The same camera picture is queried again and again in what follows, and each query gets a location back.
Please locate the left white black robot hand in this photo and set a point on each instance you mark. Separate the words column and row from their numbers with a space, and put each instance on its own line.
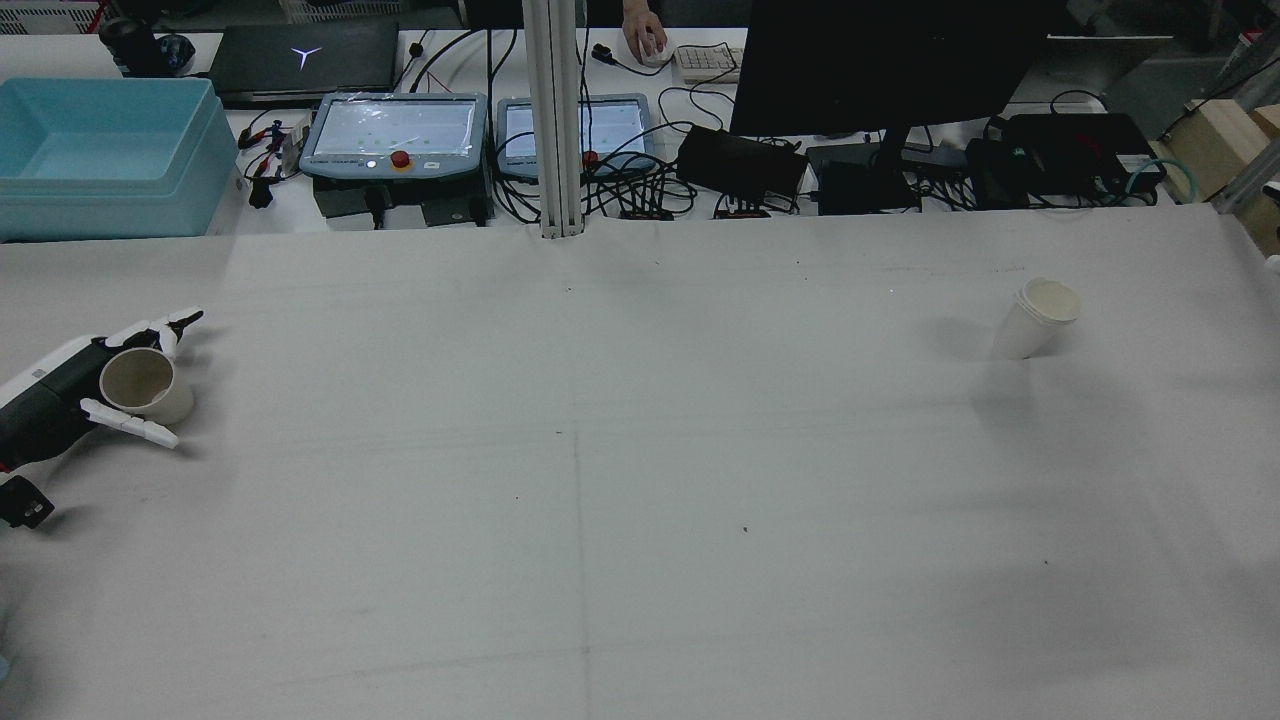
column 45, row 400

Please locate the beige paper cup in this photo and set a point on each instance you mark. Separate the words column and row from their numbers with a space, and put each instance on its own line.
column 165, row 400

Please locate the white paper cup stack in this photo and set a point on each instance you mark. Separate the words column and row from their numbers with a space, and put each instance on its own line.
column 1030, row 325

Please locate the light blue plastic bin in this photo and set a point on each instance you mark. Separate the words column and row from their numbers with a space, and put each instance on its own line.
column 110, row 190

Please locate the bundle of alligator clip leads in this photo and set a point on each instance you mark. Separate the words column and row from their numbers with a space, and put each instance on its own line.
column 268, row 150

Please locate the black finned controller box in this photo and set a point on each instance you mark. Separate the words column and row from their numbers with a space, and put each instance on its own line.
column 345, row 205

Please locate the black cylindrical bottle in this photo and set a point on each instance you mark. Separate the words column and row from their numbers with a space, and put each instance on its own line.
column 128, row 45

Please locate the black laptop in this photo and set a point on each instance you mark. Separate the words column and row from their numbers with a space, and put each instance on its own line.
column 300, row 60

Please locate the teach pendant with film cover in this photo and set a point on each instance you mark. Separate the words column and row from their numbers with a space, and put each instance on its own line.
column 395, row 135

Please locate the black hub with orange ports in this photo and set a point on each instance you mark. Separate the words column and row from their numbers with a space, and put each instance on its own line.
column 742, row 213
column 645, row 213

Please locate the teach pendant without film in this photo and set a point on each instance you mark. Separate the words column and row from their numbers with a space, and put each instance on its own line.
column 620, row 125

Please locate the person in patterned sweater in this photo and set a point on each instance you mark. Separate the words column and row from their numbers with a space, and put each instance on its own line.
column 642, row 28

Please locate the white computer mouse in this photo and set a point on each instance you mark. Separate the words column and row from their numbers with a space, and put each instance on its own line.
column 660, row 55

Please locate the black power brick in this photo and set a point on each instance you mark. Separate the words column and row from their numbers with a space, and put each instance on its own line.
column 740, row 160

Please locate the white keyboard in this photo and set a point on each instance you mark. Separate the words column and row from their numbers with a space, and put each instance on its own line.
column 710, row 62

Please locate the small black adapter box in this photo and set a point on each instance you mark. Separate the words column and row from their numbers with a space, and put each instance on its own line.
column 865, row 188

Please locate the black computer monitor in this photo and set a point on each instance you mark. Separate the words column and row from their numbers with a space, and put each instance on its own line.
column 880, row 60

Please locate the large black electronics box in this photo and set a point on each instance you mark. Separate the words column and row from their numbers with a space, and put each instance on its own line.
column 1070, row 145

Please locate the wooden box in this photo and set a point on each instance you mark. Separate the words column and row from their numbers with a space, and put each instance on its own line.
column 1225, row 150

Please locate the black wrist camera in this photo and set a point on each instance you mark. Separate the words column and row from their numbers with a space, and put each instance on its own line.
column 22, row 503

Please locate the aluminium profile post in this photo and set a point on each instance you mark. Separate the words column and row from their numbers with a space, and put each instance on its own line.
column 555, row 120

